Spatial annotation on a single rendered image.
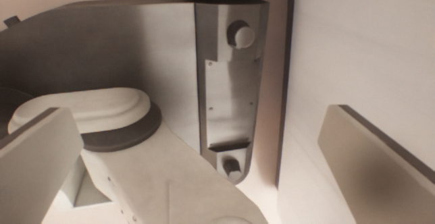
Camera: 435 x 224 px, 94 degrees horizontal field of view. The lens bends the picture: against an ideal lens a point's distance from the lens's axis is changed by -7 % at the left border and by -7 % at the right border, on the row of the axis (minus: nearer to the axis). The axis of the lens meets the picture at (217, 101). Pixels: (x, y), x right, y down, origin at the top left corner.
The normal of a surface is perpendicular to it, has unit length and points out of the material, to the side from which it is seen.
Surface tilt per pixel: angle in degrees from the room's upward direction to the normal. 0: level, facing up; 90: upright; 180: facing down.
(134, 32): 0
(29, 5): 0
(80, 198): 90
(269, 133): 0
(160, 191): 90
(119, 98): 90
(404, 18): 90
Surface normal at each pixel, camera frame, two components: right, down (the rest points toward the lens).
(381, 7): -0.97, 0.20
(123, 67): 0.23, 0.50
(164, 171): 0.00, -0.86
